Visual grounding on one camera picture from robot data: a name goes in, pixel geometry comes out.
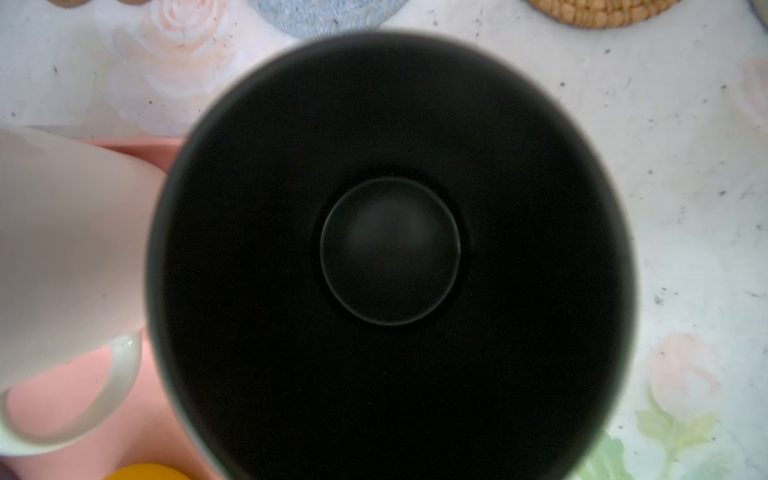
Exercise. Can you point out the black mug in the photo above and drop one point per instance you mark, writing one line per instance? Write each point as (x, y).
(390, 256)

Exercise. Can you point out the grey blue round coaster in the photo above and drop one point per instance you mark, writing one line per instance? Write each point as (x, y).
(308, 19)

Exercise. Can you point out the woven wicker round coaster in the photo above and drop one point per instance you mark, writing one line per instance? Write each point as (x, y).
(602, 14)

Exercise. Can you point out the white mug red inside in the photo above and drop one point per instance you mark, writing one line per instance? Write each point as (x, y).
(75, 224)

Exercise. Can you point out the yellow mug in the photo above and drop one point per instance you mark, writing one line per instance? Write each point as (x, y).
(147, 471)

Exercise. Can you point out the pink rectangular tray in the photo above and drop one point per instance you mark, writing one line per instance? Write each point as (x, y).
(142, 430)

